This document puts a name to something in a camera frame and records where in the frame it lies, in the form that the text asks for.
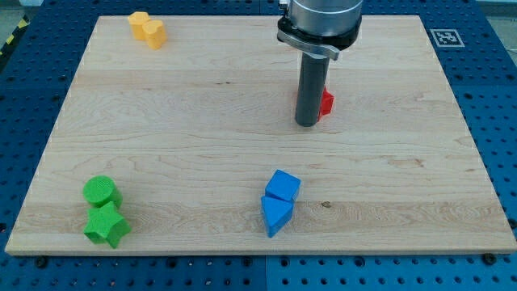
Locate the red block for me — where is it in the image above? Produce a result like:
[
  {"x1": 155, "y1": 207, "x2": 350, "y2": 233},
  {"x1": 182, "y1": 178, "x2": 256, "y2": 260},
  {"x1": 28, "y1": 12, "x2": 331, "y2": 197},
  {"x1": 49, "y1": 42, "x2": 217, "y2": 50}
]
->
[{"x1": 317, "y1": 87, "x2": 334, "y2": 120}]

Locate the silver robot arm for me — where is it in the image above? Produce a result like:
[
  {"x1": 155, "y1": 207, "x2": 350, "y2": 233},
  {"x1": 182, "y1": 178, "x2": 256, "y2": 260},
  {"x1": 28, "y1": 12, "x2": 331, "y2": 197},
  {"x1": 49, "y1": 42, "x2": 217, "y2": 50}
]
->
[{"x1": 288, "y1": 0, "x2": 363, "y2": 36}]

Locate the wooden board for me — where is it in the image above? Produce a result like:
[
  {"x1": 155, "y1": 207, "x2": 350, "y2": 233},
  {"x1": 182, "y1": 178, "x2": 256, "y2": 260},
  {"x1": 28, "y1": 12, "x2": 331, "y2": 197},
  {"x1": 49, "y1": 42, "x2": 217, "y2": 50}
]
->
[{"x1": 6, "y1": 15, "x2": 516, "y2": 256}]

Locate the blue cube block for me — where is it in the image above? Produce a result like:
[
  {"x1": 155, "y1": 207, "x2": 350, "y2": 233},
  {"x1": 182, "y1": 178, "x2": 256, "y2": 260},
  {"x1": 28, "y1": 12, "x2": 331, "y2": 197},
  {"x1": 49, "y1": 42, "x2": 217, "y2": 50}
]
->
[{"x1": 265, "y1": 170, "x2": 301, "y2": 202}]

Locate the blue triangle block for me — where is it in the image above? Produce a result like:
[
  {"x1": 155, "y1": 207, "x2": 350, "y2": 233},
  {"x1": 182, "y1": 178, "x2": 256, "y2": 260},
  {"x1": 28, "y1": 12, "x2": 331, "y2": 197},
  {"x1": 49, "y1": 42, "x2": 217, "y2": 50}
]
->
[{"x1": 261, "y1": 196, "x2": 294, "y2": 238}]

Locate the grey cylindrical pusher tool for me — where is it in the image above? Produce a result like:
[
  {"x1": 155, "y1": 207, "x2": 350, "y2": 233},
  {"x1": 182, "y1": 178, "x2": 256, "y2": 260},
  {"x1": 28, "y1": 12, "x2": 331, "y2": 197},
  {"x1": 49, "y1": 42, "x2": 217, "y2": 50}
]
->
[{"x1": 295, "y1": 53, "x2": 330, "y2": 127}]

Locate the black tool clamp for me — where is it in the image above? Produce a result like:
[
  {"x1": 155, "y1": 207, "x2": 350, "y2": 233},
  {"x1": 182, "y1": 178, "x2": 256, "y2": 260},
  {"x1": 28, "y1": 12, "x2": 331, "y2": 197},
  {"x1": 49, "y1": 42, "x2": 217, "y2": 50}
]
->
[{"x1": 277, "y1": 16, "x2": 362, "y2": 61}]

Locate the yellow heart block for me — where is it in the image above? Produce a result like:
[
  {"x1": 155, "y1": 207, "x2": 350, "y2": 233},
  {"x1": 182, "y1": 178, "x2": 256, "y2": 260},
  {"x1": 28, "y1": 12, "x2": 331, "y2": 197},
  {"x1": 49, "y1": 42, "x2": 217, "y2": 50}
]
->
[{"x1": 142, "y1": 20, "x2": 167, "y2": 50}]

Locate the green cylinder block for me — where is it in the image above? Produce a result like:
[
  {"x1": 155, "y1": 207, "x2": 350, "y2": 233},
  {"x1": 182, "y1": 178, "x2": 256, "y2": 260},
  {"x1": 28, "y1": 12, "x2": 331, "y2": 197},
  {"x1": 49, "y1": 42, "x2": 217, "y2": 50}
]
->
[{"x1": 82, "y1": 175, "x2": 123, "y2": 208}]

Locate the green star block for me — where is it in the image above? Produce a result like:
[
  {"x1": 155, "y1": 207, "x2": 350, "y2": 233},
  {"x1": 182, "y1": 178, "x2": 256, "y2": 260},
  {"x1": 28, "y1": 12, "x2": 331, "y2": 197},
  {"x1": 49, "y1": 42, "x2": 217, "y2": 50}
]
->
[{"x1": 83, "y1": 201, "x2": 132, "y2": 248}]

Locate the yellow hexagon block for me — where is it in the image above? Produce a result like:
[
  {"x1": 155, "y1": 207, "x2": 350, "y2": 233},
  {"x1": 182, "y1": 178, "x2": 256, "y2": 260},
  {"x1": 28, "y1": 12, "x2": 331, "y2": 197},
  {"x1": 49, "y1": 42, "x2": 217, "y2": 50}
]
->
[{"x1": 128, "y1": 11, "x2": 150, "y2": 40}]

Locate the white fiducial marker tag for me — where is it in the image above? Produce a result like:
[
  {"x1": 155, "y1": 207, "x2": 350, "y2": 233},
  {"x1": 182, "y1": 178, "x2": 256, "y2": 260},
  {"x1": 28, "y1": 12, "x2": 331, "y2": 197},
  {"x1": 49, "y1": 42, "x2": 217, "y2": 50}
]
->
[{"x1": 430, "y1": 28, "x2": 464, "y2": 48}]

